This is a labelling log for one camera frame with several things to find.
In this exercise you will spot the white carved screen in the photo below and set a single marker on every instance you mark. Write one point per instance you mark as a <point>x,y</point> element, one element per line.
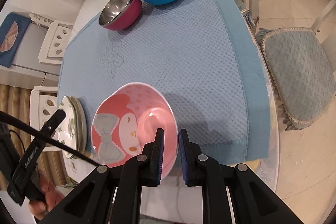
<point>42,18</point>

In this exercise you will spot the blue seat cushion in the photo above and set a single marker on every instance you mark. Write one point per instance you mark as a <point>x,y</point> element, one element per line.
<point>296,74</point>

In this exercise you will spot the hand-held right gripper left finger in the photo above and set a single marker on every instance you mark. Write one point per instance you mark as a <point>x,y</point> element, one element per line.
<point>159,158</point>

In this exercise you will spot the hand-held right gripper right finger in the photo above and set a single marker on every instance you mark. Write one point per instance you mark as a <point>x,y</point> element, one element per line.
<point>183,161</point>

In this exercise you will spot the red steel-lined bowl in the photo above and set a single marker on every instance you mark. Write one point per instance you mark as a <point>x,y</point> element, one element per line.
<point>131,14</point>

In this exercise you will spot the small octagonal tree-print plate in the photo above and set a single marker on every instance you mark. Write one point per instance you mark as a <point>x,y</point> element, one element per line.
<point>67,134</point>

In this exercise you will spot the blue textured table mat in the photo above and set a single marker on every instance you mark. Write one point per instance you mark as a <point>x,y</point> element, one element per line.
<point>183,69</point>

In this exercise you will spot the beige striped panel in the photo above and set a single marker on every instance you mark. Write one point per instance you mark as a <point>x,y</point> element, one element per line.
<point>15,100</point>

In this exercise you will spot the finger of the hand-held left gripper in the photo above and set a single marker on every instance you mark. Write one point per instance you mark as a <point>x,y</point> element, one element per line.
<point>56,119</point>

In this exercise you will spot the blue refrigerator cover cloth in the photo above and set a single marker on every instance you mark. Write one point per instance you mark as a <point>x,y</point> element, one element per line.
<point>10,37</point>

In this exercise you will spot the silver refrigerator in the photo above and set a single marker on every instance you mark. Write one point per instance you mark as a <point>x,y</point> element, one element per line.
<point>29,71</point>

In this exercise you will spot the pink cartoon bowl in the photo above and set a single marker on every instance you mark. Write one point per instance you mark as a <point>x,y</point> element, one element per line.
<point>131,113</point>

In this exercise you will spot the person's left hand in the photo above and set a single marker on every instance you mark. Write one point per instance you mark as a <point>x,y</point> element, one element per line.
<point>50,192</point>

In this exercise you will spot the large octagonal floral plate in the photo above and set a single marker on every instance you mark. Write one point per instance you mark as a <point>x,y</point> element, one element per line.
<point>80,116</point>

